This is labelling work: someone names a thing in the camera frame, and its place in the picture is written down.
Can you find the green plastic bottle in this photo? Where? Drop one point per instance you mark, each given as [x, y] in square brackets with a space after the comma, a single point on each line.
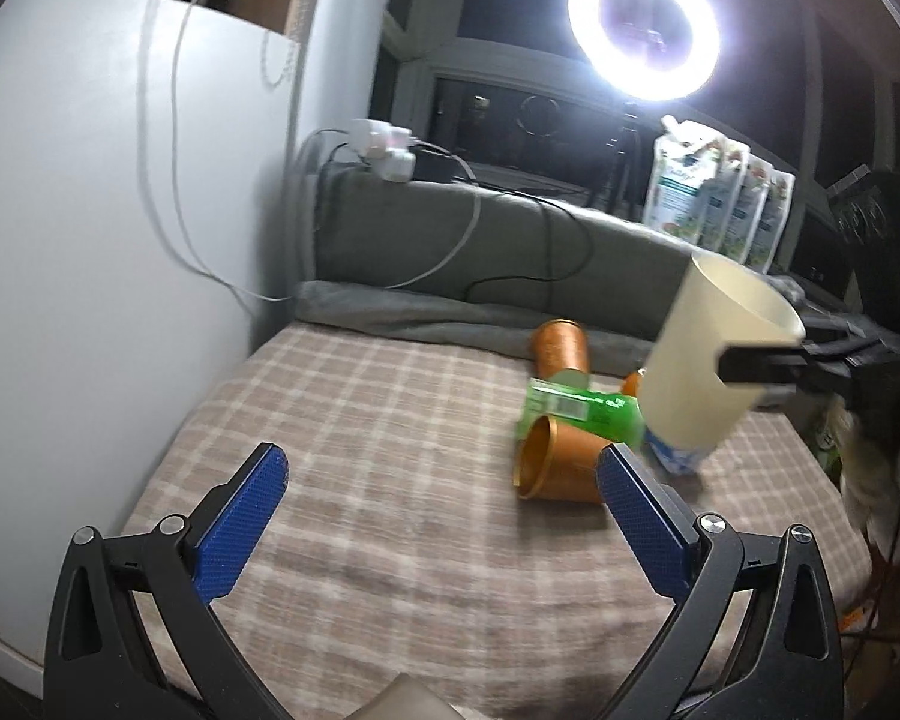
[615, 417]

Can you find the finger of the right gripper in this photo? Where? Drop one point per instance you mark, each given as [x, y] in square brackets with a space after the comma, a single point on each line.
[810, 366]

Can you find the white cabinet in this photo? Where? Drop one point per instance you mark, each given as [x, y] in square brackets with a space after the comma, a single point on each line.
[141, 155]

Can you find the orange cup near blanket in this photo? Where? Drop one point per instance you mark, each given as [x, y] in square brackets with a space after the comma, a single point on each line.
[561, 353]

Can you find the bright ring light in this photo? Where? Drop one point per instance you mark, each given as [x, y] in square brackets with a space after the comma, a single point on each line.
[654, 51]

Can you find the plaid beige table cloth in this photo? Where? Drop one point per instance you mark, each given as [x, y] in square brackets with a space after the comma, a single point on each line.
[400, 545]

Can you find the black tripod stand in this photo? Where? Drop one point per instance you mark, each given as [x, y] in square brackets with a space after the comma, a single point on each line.
[616, 185]

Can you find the cream white plastic cup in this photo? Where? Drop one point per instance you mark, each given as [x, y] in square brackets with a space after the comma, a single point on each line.
[719, 304]

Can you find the white power strip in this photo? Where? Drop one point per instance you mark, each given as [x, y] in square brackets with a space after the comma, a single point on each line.
[386, 148]

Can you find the white refill pouch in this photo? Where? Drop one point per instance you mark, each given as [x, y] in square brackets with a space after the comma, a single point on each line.
[686, 158]
[748, 207]
[772, 221]
[722, 191]

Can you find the grey folded blanket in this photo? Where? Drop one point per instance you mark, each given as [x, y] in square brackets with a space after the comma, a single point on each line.
[457, 264]

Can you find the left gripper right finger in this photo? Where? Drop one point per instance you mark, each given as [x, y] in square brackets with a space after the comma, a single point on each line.
[753, 629]

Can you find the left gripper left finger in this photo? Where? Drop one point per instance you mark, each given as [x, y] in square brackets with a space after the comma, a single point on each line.
[132, 632]

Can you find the orange cup lying front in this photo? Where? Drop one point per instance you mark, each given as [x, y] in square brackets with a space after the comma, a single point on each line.
[557, 461]

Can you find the blue Arctic Ocean can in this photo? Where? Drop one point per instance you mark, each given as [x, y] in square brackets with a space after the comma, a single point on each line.
[673, 460]

